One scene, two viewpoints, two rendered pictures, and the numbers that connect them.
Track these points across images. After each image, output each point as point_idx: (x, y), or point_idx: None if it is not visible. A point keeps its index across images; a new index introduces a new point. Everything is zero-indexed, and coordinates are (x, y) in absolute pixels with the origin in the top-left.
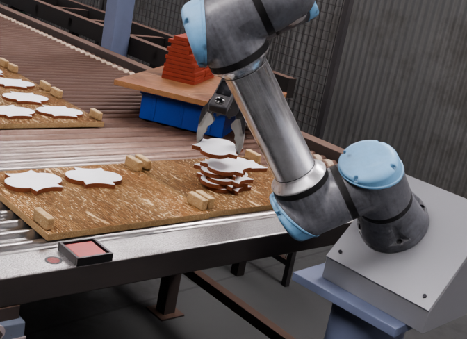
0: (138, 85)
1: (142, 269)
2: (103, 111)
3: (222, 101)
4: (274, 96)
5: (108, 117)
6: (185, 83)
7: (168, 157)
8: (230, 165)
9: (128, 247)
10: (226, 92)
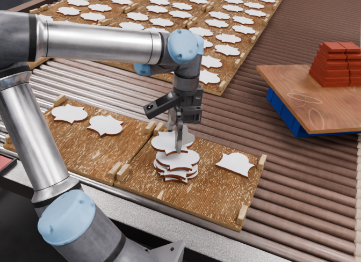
0: (264, 74)
1: (23, 191)
2: (252, 85)
3: (148, 108)
4: (8, 119)
5: (246, 90)
6: (317, 84)
7: (213, 133)
8: (178, 159)
9: (26, 174)
10: (160, 102)
